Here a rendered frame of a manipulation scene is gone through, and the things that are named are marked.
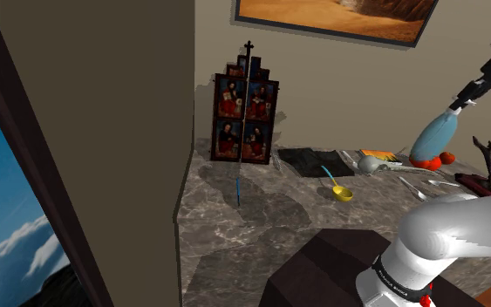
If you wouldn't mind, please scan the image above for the framed desert wall picture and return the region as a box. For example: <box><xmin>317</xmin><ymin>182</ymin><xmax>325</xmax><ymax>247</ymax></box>
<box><xmin>234</xmin><ymin>0</ymin><xmax>440</xmax><ymax>48</ymax></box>

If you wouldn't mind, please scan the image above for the grey round kitchen tool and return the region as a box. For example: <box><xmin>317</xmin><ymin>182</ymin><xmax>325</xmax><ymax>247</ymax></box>
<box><xmin>357</xmin><ymin>154</ymin><xmax>404</xmax><ymax>174</ymax></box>

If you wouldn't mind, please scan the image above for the orange book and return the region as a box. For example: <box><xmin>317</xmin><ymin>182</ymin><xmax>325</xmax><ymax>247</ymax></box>
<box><xmin>358</xmin><ymin>148</ymin><xmax>399</xmax><ymax>162</ymax></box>

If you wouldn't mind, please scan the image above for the light blue bottle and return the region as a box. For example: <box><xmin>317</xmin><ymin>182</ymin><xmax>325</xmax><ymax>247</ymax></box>
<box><xmin>409</xmin><ymin>107</ymin><xmax>460</xmax><ymax>162</ymax></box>

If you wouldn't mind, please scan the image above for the yellow ladle with blue handle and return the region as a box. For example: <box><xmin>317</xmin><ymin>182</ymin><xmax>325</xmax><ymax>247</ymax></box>
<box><xmin>321</xmin><ymin>165</ymin><xmax>354</xmax><ymax>203</ymax></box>

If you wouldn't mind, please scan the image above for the silver fork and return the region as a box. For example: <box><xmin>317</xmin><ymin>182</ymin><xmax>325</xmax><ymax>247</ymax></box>
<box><xmin>340</xmin><ymin>150</ymin><xmax>359</xmax><ymax>169</ymax></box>

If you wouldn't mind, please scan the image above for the black cloth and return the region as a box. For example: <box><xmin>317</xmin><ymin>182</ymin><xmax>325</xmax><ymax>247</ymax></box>
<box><xmin>277</xmin><ymin>147</ymin><xmax>355</xmax><ymax>178</ymax></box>

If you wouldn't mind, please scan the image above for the black antler figure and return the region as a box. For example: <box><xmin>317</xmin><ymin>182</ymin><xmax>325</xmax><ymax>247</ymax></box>
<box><xmin>454</xmin><ymin>135</ymin><xmax>491</xmax><ymax>197</ymax></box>

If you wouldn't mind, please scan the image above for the silver spoon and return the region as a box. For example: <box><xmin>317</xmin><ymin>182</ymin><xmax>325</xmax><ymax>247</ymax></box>
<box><xmin>398</xmin><ymin>175</ymin><xmax>430</xmax><ymax>201</ymax></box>
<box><xmin>426</xmin><ymin>179</ymin><xmax>461</xmax><ymax>188</ymax></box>

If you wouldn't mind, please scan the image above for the dark framed icon panel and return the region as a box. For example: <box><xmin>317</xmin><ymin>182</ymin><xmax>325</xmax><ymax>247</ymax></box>
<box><xmin>209</xmin><ymin>40</ymin><xmax>280</xmax><ymax>166</ymax></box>

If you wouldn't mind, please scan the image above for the dark framed window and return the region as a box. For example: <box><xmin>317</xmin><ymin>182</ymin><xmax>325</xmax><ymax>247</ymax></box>
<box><xmin>0</xmin><ymin>0</ymin><xmax>114</xmax><ymax>307</ymax></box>

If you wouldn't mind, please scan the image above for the dark brown robot stand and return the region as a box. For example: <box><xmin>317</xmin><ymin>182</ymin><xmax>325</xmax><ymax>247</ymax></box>
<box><xmin>258</xmin><ymin>229</ymin><xmax>487</xmax><ymax>307</ymax></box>

